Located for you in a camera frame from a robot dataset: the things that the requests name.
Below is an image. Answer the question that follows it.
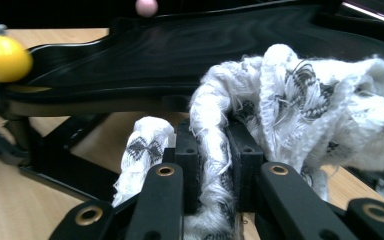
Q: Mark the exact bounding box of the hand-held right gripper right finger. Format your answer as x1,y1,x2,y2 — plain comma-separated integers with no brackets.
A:
226,119,359,240

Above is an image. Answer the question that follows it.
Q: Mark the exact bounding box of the white patterned cloth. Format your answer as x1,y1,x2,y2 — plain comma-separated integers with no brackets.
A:
111,43,384,240

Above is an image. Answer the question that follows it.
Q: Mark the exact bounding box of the yellow ball knob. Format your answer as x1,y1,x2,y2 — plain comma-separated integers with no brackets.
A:
0,34,34,84

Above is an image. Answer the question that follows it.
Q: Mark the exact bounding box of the pink ball knob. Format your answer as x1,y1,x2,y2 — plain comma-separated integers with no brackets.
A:
135,0,159,18

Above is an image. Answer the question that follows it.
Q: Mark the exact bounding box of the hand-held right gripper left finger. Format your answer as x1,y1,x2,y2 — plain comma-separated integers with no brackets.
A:
124,118,203,240

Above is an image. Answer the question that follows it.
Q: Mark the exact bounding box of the black tray stand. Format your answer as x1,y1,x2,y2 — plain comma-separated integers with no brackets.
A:
0,106,128,203

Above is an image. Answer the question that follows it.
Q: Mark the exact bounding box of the black wavy tray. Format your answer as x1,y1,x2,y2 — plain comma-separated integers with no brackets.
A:
4,0,384,113

